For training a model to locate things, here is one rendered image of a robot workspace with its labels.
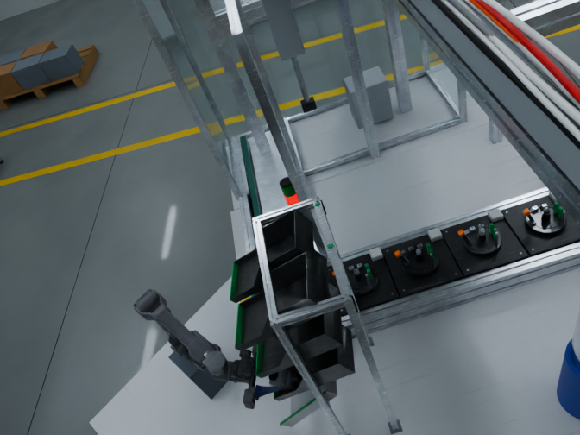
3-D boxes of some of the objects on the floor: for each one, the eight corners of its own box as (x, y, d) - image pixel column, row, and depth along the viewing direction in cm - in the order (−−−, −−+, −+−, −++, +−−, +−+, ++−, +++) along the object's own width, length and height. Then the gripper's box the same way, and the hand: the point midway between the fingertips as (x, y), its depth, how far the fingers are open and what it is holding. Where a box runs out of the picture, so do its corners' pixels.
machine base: (282, 299, 321) (233, 210, 260) (268, 230, 365) (224, 140, 305) (494, 230, 309) (494, 120, 249) (453, 167, 354) (445, 61, 293)
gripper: (238, 345, 156) (287, 350, 155) (225, 406, 145) (279, 412, 144) (236, 337, 151) (286, 343, 150) (222, 400, 140) (277, 406, 139)
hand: (271, 375), depth 147 cm, fingers open, 6 cm apart
